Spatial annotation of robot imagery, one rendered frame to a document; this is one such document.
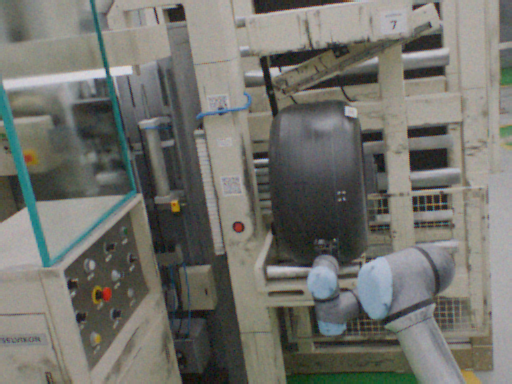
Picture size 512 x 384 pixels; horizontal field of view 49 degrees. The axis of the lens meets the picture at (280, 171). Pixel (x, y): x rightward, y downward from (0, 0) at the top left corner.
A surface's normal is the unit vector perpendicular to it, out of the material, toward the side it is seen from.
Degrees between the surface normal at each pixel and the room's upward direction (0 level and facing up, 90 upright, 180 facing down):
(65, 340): 90
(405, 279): 51
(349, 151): 64
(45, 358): 90
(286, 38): 90
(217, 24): 90
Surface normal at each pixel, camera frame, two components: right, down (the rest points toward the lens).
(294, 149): -0.19, -0.39
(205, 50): -0.14, 0.29
